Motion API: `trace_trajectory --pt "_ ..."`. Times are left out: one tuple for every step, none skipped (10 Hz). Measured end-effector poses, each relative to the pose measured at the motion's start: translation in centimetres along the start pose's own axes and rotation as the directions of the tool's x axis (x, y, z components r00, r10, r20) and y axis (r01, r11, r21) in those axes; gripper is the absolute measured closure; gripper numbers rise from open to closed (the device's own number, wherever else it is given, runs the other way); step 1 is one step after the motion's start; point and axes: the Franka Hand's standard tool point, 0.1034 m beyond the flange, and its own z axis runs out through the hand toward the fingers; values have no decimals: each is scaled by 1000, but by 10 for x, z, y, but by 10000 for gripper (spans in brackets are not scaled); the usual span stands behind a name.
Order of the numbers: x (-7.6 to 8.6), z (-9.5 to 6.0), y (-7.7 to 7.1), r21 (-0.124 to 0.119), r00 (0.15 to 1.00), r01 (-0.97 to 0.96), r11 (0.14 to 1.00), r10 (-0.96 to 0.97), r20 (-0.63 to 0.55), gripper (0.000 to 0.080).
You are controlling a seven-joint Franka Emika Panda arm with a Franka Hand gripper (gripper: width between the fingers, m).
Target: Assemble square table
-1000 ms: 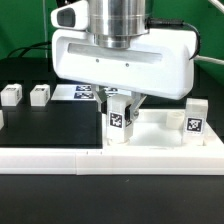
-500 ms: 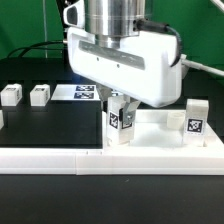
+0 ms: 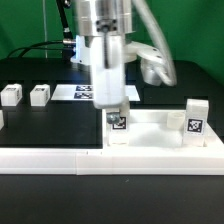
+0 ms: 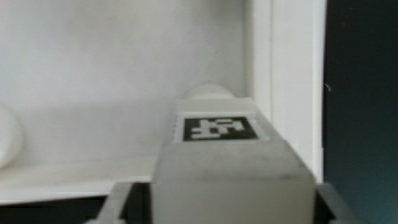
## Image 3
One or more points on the white L-shaped fixture wall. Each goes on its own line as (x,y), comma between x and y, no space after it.
(113,161)

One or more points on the white part at left edge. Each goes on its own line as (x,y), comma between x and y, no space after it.
(1,120)

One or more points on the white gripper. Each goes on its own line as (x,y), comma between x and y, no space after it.
(108,83)

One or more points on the white sheet with fiducial tags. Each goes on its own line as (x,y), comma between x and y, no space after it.
(70,92)

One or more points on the white square tabletop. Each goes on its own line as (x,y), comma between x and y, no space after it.
(160,129)

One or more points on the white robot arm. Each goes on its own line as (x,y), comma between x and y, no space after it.
(103,27)

